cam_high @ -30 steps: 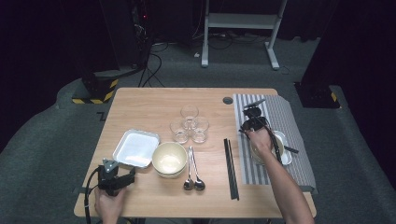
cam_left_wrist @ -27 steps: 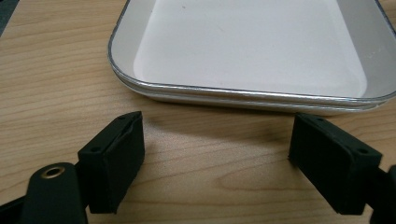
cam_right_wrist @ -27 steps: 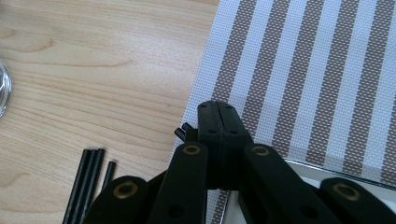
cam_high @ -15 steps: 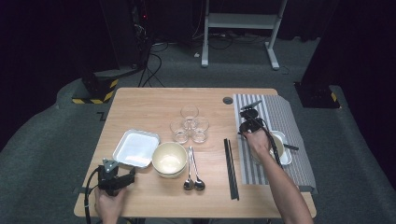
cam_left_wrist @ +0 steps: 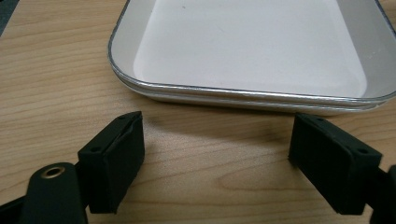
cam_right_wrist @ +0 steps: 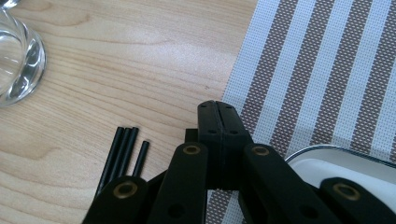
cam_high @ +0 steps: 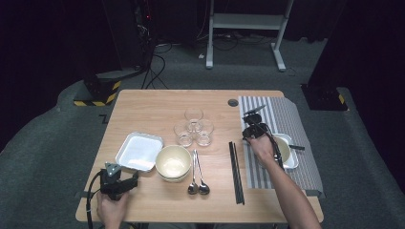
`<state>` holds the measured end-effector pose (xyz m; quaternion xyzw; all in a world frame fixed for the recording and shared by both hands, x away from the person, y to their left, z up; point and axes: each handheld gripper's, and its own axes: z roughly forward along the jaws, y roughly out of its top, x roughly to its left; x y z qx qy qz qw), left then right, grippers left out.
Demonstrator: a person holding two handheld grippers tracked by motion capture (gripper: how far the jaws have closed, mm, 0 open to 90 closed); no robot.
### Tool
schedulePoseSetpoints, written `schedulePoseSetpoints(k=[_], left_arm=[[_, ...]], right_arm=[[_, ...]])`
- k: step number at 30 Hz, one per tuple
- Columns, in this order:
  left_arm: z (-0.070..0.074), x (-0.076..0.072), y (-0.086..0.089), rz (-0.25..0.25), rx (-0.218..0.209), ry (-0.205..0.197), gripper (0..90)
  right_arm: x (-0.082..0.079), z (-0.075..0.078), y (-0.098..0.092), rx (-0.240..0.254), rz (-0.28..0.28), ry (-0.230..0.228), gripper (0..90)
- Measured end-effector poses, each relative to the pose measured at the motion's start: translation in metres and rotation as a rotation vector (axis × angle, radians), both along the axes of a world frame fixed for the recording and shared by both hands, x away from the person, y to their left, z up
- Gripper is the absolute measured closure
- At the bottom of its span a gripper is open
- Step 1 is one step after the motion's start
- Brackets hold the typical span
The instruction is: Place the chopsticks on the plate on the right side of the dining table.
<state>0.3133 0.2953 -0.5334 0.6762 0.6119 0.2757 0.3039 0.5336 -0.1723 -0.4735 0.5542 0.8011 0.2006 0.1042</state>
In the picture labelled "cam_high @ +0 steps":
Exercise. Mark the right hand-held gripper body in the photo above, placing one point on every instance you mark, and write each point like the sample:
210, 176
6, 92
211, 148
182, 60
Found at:
256, 125

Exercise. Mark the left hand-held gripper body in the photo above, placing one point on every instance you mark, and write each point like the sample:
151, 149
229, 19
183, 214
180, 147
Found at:
111, 186

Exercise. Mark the white square tray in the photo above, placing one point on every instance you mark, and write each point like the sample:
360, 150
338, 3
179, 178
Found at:
140, 151
293, 159

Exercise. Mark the cream ceramic bowl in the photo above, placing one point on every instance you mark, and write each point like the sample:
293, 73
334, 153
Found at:
174, 180
173, 162
285, 152

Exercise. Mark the bundle of black chopsticks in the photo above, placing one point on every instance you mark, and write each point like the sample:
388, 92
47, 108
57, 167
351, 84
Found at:
237, 178

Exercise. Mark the person's right hand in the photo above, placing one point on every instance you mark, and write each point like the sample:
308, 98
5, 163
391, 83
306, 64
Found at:
262, 151

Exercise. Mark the person's left hand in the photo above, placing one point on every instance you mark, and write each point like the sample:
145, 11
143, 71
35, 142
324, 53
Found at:
111, 213

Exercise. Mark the grey striped placemat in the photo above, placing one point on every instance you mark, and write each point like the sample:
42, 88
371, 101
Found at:
286, 117

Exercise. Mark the grey round table grommet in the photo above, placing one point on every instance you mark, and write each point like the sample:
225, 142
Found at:
233, 102

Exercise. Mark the clear glass cup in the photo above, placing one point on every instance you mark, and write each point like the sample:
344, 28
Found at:
194, 113
183, 136
205, 138

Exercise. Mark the silver metal spoon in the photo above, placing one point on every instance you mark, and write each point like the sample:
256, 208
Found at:
193, 168
200, 171

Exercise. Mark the black stand with hazard stripes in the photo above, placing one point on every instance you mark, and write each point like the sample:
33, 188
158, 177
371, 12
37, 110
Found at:
102, 92
324, 98

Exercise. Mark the white plug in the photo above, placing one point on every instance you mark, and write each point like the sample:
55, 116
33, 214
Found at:
201, 56

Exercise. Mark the black equipment tower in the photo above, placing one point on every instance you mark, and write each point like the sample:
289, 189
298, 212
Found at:
143, 31

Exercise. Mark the white metal desk frame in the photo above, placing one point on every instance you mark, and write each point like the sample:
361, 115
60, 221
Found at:
245, 21

